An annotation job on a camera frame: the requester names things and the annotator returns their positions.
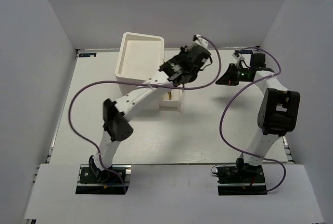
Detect white bottom drawer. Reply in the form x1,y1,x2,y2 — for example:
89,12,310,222
159,90,183,112

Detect white drawer cabinet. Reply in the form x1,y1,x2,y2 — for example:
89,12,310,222
115,32,164,84

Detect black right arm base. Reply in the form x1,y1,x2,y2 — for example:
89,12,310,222
211,158,267,196

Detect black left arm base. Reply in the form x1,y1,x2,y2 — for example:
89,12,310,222
75,157,131,195

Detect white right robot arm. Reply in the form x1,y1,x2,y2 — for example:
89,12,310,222
216,51,300,182

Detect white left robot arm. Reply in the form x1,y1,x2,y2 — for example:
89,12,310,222
89,40,211,182

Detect blue right corner label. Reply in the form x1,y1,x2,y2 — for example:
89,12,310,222
235,50,253,55

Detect blue corner label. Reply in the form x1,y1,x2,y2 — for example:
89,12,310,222
235,50,253,55
79,53,97,58

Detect blue left corner label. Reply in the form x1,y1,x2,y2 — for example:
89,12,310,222
79,53,97,58

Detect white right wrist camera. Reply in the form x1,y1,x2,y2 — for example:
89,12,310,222
233,51,245,68

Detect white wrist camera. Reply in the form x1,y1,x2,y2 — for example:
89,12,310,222
193,34,209,49
233,51,245,68

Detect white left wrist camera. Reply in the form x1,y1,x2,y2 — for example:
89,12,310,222
193,34,209,49

